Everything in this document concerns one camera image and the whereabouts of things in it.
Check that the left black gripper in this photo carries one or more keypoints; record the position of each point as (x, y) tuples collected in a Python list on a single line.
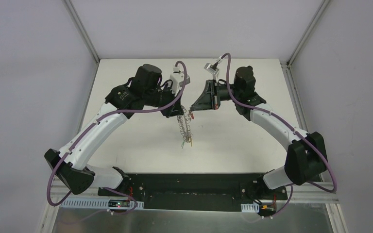
[(167, 105)]

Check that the metal disc keyring with rings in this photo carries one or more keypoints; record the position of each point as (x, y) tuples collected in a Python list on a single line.
[(185, 129)]

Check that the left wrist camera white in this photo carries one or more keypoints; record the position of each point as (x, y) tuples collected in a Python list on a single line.
[(177, 78)]

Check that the right white cable duct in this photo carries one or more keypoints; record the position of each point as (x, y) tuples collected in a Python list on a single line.
[(250, 208)]

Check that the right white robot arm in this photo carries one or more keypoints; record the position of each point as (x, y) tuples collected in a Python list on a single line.
[(306, 157)]

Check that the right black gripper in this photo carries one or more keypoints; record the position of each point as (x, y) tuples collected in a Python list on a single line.
[(212, 95)]

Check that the silver key with red tag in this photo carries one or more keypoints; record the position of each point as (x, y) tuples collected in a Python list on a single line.
[(190, 114)]

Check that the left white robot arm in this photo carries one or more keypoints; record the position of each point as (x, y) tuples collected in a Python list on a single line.
[(145, 92)]

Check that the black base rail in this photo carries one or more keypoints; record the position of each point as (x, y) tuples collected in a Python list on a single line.
[(224, 192)]

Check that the aluminium frame rail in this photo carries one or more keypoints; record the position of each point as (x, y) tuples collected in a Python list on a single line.
[(305, 193)]

